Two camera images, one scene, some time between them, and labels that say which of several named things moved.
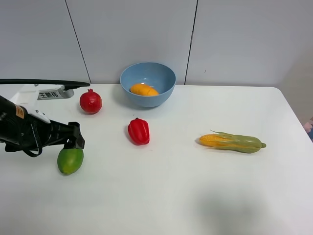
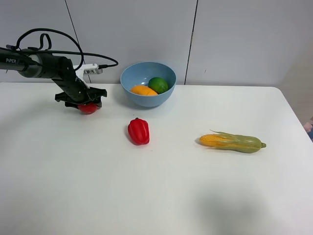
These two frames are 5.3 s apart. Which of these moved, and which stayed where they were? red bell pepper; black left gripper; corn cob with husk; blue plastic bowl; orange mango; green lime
Moved: green lime; black left gripper
Stayed: red bell pepper; orange mango; blue plastic bowl; corn cob with husk
